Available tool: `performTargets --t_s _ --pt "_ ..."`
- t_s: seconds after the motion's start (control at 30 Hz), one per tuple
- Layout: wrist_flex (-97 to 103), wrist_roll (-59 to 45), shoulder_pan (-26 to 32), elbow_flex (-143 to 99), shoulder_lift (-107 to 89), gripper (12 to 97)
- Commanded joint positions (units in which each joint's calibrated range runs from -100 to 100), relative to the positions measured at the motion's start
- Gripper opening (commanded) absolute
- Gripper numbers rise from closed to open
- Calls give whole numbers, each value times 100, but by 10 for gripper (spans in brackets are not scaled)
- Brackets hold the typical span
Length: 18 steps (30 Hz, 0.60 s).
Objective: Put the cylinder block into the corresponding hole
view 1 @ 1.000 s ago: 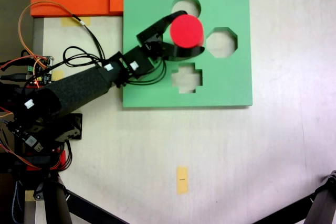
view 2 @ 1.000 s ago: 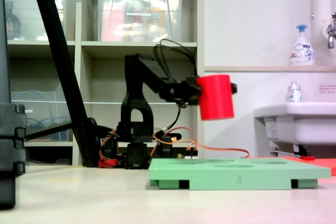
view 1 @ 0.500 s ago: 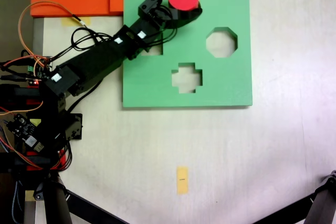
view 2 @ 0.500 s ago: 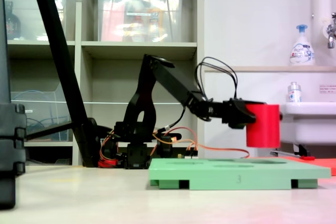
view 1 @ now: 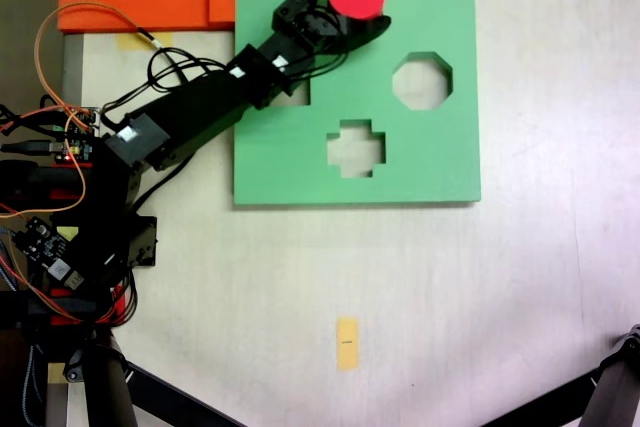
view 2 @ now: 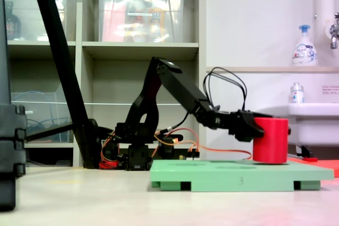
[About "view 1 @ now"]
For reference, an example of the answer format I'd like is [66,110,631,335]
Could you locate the yellow tape strip with mark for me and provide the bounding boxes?
[335,317,361,373]

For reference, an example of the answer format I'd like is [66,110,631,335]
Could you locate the black USB cable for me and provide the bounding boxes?
[0,139,66,156]

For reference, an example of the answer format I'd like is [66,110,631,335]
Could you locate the blue braided cable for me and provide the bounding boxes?
[20,344,47,426]

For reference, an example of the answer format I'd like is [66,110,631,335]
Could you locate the thin black tripod strut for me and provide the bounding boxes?
[123,360,247,427]
[481,369,601,427]

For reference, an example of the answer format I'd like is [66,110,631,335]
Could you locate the thick black tripod leg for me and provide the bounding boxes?
[79,334,139,427]
[582,324,640,427]

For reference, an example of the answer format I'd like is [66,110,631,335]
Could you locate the red base clamp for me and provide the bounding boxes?
[49,159,96,202]
[47,283,127,326]

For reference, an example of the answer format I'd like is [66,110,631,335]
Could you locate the orange wire loop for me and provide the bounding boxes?
[0,0,151,221]

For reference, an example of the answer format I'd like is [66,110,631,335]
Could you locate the black circuit board with chips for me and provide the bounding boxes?
[11,215,85,294]

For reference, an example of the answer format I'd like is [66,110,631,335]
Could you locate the green motor driver circuit board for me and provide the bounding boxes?
[49,105,107,165]

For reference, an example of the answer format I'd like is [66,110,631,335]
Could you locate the green shape-sorter board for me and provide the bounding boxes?
[232,0,482,207]

